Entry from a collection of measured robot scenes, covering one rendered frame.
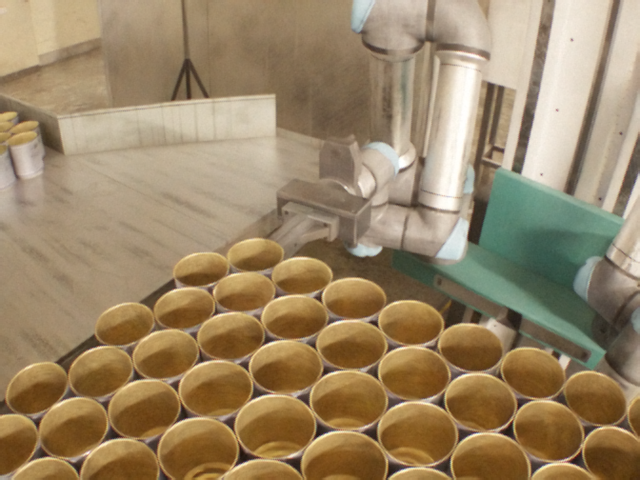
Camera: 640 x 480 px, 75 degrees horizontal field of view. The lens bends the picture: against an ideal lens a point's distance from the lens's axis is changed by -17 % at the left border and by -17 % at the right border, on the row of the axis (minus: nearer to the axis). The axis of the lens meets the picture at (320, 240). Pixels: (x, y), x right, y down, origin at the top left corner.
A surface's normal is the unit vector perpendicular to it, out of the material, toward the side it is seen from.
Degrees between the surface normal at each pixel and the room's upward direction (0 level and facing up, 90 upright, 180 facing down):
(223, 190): 0
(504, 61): 90
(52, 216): 0
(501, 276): 0
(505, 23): 90
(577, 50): 90
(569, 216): 90
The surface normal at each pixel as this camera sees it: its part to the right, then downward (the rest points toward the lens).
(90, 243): 0.03, -0.82
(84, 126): 0.18, 0.57
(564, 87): -0.65, 0.42
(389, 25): -0.29, 0.76
